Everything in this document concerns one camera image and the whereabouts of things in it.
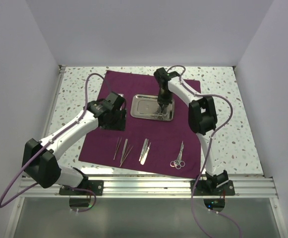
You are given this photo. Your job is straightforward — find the steel surgical forceps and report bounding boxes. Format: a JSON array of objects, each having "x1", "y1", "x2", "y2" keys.
[{"x1": 113, "y1": 137, "x2": 122, "y2": 160}]

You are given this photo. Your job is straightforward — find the steel scalpel handle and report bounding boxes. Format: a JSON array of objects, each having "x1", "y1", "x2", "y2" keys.
[
  {"x1": 139, "y1": 138, "x2": 149, "y2": 161},
  {"x1": 140, "y1": 142, "x2": 151, "y2": 165},
  {"x1": 143, "y1": 142, "x2": 151, "y2": 163}
]

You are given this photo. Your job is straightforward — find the purple surgical cloth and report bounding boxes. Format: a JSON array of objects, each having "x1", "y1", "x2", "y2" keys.
[{"x1": 79, "y1": 70, "x2": 201, "y2": 179}]

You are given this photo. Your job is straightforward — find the steel surgical scissors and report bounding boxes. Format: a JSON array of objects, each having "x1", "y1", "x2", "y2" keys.
[{"x1": 170, "y1": 146, "x2": 185, "y2": 170}]

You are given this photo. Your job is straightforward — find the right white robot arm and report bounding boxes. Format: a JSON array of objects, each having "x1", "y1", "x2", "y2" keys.
[{"x1": 154, "y1": 67, "x2": 233, "y2": 195}]

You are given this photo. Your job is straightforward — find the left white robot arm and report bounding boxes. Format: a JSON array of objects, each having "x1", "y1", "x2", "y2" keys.
[{"x1": 22, "y1": 92, "x2": 126, "y2": 195}]

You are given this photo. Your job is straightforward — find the steel hemostat clamp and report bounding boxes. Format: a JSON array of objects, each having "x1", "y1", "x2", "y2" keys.
[{"x1": 154, "y1": 105, "x2": 171, "y2": 121}]

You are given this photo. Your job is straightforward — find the steel instrument tray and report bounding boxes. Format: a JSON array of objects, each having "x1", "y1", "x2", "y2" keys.
[{"x1": 130, "y1": 94, "x2": 175, "y2": 121}]

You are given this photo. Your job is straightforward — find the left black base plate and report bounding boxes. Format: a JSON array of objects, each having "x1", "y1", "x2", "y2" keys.
[{"x1": 59, "y1": 180, "x2": 104, "y2": 196}]

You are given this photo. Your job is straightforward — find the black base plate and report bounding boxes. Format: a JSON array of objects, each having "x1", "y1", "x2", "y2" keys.
[
  {"x1": 59, "y1": 180, "x2": 104, "y2": 196},
  {"x1": 193, "y1": 173, "x2": 235, "y2": 196}
]

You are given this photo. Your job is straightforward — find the aluminium left side rail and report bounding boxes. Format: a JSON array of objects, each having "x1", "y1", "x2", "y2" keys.
[{"x1": 40, "y1": 65, "x2": 66, "y2": 138}]

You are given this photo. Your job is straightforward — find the aluminium rail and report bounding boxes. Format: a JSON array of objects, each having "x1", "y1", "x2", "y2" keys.
[
  {"x1": 40, "y1": 65, "x2": 66, "y2": 138},
  {"x1": 16, "y1": 175, "x2": 278, "y2": 198}
]

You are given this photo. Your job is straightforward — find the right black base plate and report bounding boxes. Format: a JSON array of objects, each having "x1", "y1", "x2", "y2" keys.
[{"x1": 193, "y1": 173, "x2": 235, "y2": 196}]

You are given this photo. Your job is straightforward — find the aluminium front rail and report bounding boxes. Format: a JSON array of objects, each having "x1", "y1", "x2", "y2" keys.
[{"x1": 16, "y1": 175, "x2": 278, "y2": 198}]

